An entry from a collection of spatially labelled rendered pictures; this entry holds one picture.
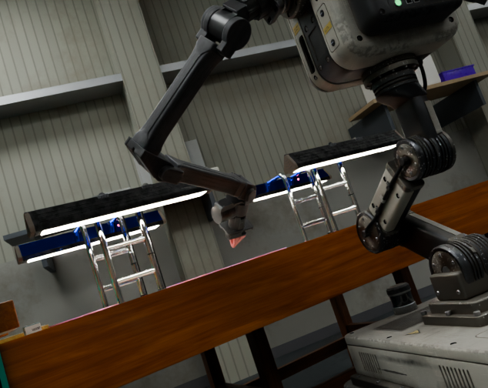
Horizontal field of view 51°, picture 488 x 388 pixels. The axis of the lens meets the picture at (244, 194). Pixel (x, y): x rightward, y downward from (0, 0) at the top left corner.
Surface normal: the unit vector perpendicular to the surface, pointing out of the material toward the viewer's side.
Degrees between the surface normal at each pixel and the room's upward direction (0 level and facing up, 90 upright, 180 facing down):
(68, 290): 90
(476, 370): 90
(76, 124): 90
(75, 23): 90
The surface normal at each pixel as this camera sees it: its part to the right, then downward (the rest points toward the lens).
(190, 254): 0.25, -0.22
